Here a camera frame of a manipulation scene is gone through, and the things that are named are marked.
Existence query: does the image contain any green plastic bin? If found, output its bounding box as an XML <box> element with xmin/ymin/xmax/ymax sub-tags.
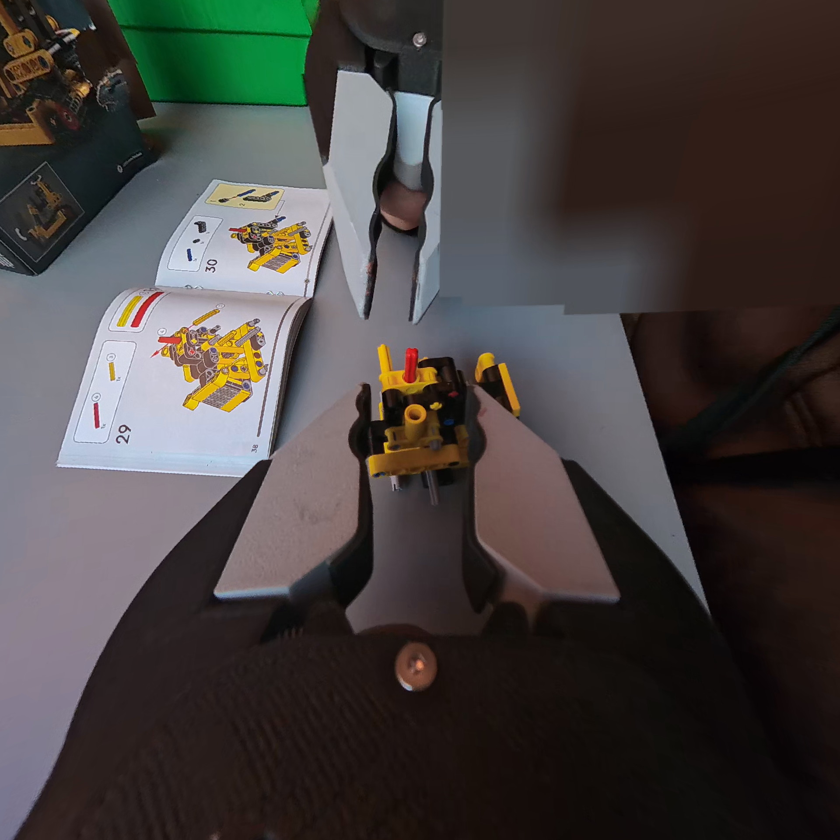
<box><xmin>108</xmin><ymin>0</ymin><xmax>313</xmax><ymax>110</ymax></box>

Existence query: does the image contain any yellow and black lego model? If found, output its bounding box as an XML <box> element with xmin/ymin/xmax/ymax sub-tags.
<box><xmin>364</xmin><ymin>344</ymin><xmax>523</xmax><ymax>506</ymax></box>

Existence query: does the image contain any black strap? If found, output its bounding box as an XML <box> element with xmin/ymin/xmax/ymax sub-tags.
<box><xmin>663</xmin><ymin>315</ymin><xmax>840</xmax><ymax>476</ymax></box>

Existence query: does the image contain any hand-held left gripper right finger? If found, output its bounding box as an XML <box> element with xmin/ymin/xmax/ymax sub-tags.
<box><xmin>461</xmin><ymin>385</ymin><xmax>622</xmax><ymax>613</ymax></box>

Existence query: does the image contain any dark lego set box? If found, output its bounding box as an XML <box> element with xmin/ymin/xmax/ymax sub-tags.
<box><xmin>0</xmin><ymin>0</ymin><xmax>159</xmax><ymax>277</ymax></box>

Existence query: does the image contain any person's right hand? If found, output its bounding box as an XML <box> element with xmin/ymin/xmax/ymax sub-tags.
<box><xmin>382</xmin><ymin>182</ymin><xmax>422</xmax><ymax>232</ymax></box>

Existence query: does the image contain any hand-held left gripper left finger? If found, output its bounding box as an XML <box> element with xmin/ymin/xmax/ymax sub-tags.
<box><xmin>214</xmin><ymin>382</ymin><xmax>376</xmax><ymax>609</ymax></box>

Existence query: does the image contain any lego instruction booklet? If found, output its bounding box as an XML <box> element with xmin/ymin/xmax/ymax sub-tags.
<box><xmin>57</xmin><ymin>178</ymin><xmax>334</xmax><ymax>478</ymax></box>

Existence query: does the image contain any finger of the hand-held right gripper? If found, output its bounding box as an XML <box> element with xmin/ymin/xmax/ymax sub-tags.
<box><xmin>394</xmin><ymin>89</ymin><xmax>444</xmax><ymax>324</ymax></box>
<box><xmin>325</xmin><ymin>68</ymin><xmax>398</xmax><ymax>321</ymax></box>

